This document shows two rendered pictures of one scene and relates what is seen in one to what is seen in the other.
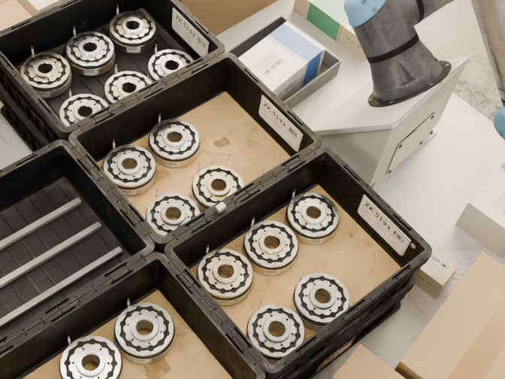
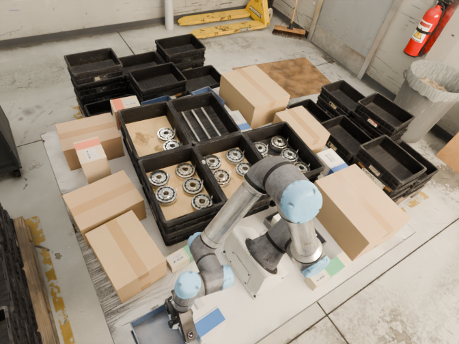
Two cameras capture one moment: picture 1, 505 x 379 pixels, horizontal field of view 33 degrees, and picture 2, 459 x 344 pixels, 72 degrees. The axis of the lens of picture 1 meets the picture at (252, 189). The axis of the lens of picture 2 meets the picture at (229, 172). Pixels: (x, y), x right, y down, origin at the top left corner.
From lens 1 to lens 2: 1.56 m
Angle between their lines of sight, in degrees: 58
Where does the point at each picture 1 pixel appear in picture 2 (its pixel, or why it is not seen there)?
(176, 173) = (232, 170)
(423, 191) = not seen: hidden behind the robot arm
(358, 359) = (138, 197)
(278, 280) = (179, 188)
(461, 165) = (233, 306)
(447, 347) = (130, 227)
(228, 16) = (324, 219)
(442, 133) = (255, 304)
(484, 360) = (118, 238)
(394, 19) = (279, 228)
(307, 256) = (187, 199)
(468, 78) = not seen: outside the picture
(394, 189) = not seen: hidden behind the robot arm
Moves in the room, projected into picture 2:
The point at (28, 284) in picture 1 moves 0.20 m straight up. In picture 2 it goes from (199, 130) to (200, 103)
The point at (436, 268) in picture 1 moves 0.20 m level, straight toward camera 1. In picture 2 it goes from (174, 258) to (148, 228)
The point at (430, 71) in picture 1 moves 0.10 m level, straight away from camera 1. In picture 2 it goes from (257, 252) to (278, 267)
